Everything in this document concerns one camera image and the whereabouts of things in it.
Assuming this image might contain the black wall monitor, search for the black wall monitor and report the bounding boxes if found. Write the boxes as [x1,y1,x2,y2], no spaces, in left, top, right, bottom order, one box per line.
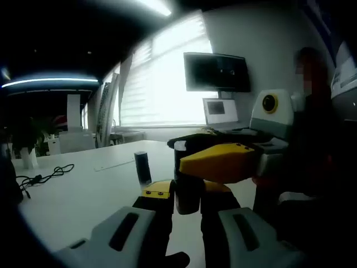
[183,52,252,93]

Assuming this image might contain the white chest device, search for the white chest device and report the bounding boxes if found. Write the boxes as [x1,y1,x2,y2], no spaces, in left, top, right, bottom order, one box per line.
[330,41,357,121]

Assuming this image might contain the white chair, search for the white chair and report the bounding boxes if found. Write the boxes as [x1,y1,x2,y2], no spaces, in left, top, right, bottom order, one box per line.
[278,192,317,203]

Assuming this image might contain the white window blinds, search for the white window blinds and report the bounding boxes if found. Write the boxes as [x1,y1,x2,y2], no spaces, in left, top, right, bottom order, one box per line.
[119,11,214,127]

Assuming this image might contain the person in black shirt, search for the person in black shirt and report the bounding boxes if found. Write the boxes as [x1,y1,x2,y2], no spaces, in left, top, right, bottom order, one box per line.
[277,92,357,260]

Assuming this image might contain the grey sink with faucet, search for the grey sink with faucet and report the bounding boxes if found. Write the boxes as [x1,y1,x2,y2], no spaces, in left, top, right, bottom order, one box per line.
[109,119,147,146]

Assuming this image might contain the long ceiling light strip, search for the long ceiling light strip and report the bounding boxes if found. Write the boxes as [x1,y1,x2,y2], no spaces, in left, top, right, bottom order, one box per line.
[1,79,100,89]
[139,0,172,17]

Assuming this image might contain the green potted plant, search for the green potted plant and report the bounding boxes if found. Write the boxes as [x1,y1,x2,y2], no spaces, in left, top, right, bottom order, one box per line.
[10,117,46,170]

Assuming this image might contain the tall dark cosmetic bottle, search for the tall dark cosmetic bottle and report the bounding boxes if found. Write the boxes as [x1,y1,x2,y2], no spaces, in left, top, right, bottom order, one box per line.
[136,163,153,187]

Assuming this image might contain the small white-framed screen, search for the small white-framed screen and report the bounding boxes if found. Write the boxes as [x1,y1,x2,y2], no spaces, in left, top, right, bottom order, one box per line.
[202,97,239,125]

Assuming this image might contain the white table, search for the white table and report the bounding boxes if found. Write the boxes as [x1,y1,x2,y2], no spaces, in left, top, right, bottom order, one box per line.
[11,139,279,253]

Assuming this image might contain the black power cable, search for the black power cable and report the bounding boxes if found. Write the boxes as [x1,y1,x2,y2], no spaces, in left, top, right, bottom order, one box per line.
[16,164,75,199]

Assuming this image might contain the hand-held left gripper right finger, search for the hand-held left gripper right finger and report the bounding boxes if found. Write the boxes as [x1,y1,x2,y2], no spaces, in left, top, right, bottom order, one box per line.
[199,180,309,268]

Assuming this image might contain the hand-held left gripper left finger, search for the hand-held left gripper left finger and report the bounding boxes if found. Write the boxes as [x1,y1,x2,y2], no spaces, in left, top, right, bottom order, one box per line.
[54,180,175,268]

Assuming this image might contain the person's left hand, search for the person's left hand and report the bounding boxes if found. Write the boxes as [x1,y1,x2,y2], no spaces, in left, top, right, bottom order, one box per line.
[163,251,191,268]

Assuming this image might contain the white low cabinet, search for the white low cabinet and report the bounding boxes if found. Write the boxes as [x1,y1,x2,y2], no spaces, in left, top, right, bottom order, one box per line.
[58,131,96,155]

